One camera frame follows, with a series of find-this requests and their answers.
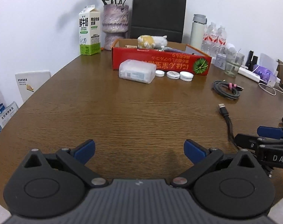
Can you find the white round tin left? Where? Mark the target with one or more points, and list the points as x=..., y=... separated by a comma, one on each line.
x=159, y=73

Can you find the water bottle pack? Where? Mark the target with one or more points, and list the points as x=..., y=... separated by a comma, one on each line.
x=213, y=39

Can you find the clear drinking glass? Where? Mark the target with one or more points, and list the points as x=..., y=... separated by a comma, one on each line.
x=233, y=63

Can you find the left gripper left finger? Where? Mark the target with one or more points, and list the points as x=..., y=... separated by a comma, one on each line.
x=74, y=161

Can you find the white power strip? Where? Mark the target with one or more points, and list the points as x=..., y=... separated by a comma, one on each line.
x=249, y=74

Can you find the yellow white plush toy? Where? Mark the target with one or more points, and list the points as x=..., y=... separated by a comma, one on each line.
x=152, y=42

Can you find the green white milk carton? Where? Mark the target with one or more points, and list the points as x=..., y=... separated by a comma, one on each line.
x=89, y=31

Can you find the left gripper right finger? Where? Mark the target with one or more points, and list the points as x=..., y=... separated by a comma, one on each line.
x=203, y=160

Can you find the clear plastic storage box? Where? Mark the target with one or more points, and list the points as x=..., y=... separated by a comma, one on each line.
x=139, y=71

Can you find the purple knitted cloth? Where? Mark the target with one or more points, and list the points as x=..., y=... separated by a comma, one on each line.
x=173, y=50

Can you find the black cable pink tie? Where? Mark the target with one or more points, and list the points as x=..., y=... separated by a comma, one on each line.
x=227, y=90

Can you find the black paper bag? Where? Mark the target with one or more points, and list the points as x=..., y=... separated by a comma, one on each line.
x=158, y=18

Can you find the white round tin middle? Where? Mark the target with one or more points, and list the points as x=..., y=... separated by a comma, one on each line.
x=173, y=75

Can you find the blue white boxes on floor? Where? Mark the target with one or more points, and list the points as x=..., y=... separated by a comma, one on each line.
x=6, y=113

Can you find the red orange cardboard box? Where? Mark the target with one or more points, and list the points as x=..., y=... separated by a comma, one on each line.
x=187, y=59

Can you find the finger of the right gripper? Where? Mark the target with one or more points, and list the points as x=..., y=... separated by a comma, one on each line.
x=270, y=132

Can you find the small white purple box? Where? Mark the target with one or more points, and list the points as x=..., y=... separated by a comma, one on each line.
x=220, y=61

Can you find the white thermos grey lid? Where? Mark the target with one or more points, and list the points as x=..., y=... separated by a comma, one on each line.
x=198, y=30

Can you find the purple marbled vase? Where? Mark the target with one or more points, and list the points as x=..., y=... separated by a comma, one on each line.
x=115, y=23

